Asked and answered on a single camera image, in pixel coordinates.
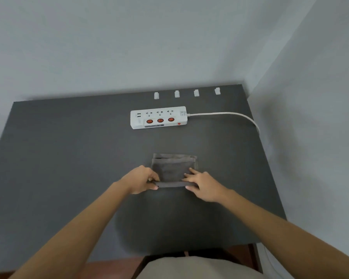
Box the person's left hand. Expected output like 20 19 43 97
120 165 161 196

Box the person's right hand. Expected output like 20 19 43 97
181 167 231 203

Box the grey towel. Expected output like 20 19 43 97
150 153 199 189

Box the person's left forearm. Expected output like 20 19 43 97
8 179 133 279

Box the person's right forearm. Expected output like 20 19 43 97
220 189 349 279

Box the white power strip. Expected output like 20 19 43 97
130 106 188 130

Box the person's beige clothing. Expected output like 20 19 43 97
136 256 265 279

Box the black table leg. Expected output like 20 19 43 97
248 243 264 274

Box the white power cable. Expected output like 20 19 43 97
187 112 261 136

